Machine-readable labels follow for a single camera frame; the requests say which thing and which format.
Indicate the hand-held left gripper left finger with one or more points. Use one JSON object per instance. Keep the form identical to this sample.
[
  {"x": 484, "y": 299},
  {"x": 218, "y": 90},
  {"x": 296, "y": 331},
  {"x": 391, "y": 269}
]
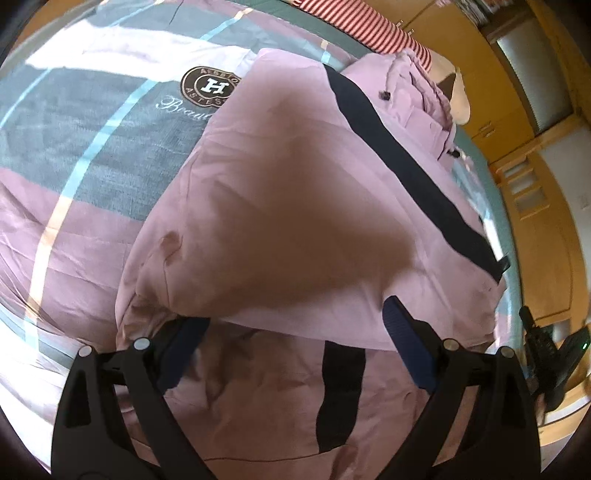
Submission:
[{"x": 184, "y": 341}]

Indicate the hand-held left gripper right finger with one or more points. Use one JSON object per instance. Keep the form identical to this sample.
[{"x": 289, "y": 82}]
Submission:
[{"x": 406, "y": 341}]

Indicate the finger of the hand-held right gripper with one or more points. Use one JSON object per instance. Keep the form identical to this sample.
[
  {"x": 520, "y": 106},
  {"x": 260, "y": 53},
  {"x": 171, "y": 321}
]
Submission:
[{"x": 538, "y": 341}]

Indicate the pink jacket with black stripe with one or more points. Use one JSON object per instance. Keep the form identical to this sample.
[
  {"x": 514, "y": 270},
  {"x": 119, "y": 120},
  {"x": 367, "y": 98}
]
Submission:
[{"x": 277, "y": 184}]

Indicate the wooden slotted footboard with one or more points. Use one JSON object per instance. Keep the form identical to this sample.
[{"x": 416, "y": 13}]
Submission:
[{"x": 554, "y": 240}]

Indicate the plaid printed blanket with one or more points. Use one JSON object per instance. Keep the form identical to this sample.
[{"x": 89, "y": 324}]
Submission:
[{"x": 92, "y": 138}]

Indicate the frosted ribbed glass panel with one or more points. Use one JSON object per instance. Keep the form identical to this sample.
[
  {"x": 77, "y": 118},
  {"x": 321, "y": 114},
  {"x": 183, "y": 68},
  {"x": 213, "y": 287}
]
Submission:
[{"x": 531, "y": 78}]

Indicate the wooden cabinet row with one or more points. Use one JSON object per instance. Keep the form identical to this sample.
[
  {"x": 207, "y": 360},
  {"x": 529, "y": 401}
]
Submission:
[{"x": 485, "y": 69}]

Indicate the striped long plush toy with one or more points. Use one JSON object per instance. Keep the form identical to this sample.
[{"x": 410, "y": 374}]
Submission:
[{"x": 369, "y": 27}]

